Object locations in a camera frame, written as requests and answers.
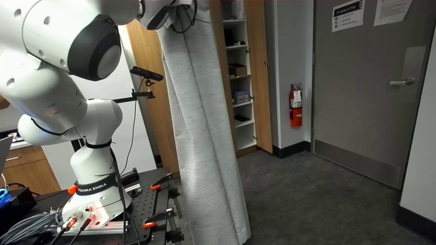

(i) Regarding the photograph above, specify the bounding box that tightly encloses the camera on mount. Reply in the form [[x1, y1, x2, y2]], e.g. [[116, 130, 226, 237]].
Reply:
[[112, 66, 164, 104]]

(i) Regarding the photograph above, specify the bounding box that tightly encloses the wooden shelf cabinet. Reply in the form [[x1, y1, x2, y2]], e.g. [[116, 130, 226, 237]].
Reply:
[[209, 0, 273, 158]]

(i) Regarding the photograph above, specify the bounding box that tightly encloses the paper notice with black header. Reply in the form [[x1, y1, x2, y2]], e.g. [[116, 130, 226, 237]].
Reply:
[[332, 0, 366, 33]]

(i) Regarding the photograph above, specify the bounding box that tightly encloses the white paper notice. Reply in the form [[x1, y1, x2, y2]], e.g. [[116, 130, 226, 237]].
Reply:
[[373, 0, 414, 27]]

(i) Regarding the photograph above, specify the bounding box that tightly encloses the coil of grey cable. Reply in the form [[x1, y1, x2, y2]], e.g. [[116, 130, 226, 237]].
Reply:
[[0, 208, 64, 245]]

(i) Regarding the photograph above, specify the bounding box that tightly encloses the silver door handle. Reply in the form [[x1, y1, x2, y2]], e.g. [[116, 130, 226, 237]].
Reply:
[[389, 78, 416, 86]]

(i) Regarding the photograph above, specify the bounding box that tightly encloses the brown box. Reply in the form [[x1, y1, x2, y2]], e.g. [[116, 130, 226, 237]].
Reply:
[[229, 63, 248, 77]]

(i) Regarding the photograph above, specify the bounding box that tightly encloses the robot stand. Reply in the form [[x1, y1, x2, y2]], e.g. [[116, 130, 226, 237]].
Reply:
[[0, 167, 185, 245]]

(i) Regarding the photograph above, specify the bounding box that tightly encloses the black cable with silver plug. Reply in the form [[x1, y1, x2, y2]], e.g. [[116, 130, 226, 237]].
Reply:
[[50, 211, 83, 245]]

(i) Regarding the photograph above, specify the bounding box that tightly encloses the white grey curtain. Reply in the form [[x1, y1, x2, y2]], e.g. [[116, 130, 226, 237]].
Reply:
[[156, 0, 252, 245]]

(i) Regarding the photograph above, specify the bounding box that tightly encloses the black box with blue light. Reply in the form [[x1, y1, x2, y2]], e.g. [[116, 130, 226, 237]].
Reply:
[[0, 186, 38, 235]]

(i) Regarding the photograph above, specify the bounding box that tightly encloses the black cable with red plug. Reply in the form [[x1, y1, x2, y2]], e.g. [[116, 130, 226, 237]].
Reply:
[[69, 214, 96, 245]]

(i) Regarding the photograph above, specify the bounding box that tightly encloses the wooden cabinet door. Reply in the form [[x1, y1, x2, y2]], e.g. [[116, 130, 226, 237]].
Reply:
[[245, 0, 273, 154], [126, 19, 180, 174]]

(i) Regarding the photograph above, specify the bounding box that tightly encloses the red fire extinguisher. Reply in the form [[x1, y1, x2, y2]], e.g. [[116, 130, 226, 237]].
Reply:
[[289, 83, 303, 128]]

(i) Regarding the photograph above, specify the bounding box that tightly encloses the grey door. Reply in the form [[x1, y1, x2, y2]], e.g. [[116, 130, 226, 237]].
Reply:
[[311, 0, 436, 191]]

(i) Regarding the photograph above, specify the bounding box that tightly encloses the wooden drawer cabinet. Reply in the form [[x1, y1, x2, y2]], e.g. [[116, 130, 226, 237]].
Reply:
[[0, 146, 62, 196]]

